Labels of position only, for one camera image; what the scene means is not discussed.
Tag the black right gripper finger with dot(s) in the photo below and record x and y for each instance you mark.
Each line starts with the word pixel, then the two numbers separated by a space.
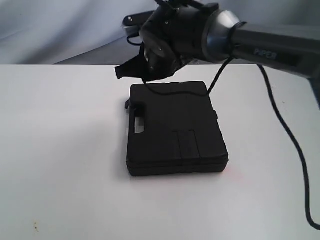
pixel 136 67

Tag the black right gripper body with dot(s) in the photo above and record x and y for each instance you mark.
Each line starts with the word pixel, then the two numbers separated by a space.
pixel 173 36

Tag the black plastic carry case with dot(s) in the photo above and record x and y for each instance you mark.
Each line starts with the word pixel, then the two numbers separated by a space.
pixel 173 129

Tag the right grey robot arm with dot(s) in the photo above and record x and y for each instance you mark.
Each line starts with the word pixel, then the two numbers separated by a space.
pixel 292 49

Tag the white backdrop cloth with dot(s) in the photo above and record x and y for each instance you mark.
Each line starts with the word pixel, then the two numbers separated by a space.
pixel 51 31

